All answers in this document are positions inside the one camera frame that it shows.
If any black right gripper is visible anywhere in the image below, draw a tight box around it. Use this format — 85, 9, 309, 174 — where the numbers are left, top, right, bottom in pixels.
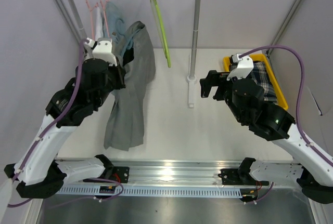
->
200, 70, 250, 124

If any grey pleated skirt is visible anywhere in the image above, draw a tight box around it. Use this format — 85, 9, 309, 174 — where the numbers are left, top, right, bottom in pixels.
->
104, 26, 156, 151

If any blue plastic hanger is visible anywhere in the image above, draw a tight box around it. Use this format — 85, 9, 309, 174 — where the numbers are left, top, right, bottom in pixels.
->
114, 21, 145, 57

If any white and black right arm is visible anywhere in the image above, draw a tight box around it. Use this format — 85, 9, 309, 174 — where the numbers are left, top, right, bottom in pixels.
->
200, 70, 332, 204

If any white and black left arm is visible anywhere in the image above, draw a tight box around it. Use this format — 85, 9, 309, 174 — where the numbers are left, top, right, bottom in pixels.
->
5, 58, 125, 199

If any green plastic hanger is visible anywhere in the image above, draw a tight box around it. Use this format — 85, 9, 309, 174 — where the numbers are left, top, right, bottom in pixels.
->
149, 0, 171, 68

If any plaid checked shirt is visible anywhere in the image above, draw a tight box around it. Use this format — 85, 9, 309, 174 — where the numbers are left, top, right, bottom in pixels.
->
250, 61, 277, 104

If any white garment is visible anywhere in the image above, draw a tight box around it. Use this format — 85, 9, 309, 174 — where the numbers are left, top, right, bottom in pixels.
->
95, 7, 104, 40

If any light blue denim garment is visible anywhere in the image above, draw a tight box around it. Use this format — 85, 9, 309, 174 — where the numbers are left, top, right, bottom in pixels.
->
104, 2, 126, 43

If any yellow plastic bin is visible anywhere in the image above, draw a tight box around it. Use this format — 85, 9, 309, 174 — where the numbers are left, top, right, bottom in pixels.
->
223, 54, 289, 111

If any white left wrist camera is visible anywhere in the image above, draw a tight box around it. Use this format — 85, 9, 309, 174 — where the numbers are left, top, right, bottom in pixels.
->
83, 37, 118, 67

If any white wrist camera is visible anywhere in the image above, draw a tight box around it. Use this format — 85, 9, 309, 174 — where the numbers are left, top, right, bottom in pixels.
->
83, 37, 118, 67
227, 53, 254, 81

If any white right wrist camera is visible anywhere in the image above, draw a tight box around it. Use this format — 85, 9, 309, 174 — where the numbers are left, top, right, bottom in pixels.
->
227, 53, 254, 81

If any pink wire hanger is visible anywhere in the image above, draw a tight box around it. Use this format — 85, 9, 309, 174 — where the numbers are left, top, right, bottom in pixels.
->
99, 0, 111, 38
81, 0, 99, 40

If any aluminium mounting rail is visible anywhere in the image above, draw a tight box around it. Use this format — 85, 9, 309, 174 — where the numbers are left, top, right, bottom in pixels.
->
35, 160, 302, 186

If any slotted cable duct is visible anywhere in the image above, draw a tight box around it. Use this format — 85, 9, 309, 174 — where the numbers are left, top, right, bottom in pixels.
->
57, 185, 242, 199

